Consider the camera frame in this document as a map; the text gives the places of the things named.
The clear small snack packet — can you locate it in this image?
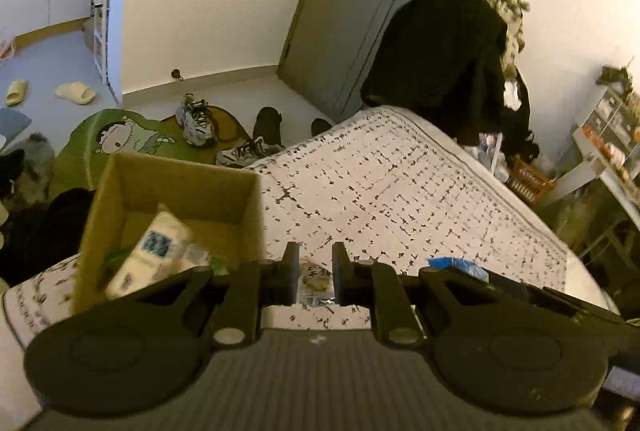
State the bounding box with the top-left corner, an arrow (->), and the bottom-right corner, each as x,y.
297,260 -> 334,307

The blue snack packet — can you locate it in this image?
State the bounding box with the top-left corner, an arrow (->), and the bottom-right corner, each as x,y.
427,257 -> 489,283

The white snack pack in box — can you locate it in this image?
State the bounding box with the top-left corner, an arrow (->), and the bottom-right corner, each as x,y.
105,204 -> 193,300

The white patterned bed mattress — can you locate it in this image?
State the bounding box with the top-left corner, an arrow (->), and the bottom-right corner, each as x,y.
1,107 -> 605,429

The brown cardboard box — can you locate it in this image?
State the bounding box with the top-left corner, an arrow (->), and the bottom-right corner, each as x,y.
73,153 -> 266,314

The grey white sneaker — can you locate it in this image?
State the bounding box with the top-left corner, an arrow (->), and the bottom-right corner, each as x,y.
176,93 -> 218,147

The brown wicker basket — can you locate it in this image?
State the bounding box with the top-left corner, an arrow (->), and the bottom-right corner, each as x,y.
506,157 -> 555,206

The green cartoon floor rug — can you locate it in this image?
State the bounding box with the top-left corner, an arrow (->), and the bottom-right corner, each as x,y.
48,107 -> 222,203

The black clothing pile on floor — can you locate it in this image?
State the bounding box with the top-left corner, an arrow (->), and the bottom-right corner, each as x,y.
1,188 -> 96,287

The black coat on rack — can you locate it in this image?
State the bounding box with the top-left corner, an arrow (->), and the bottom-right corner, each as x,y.
360,0 -> 540,162

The grey fluffy cushion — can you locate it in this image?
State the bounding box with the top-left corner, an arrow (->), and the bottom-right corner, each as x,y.
0,132 -> 54,214

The white side shelf unit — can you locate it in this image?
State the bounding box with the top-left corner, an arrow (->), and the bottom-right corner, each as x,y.
540,84 -> 639,224

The left beige slipper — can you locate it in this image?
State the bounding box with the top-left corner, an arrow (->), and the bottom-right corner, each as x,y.
6,80 -> 28,107

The camouflage patterned garment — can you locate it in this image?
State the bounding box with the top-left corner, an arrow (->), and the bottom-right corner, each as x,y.
486,0 -> 530,81

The white shoe rack shelf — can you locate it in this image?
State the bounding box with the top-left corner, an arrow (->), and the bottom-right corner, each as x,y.
91,0 -> 110,86

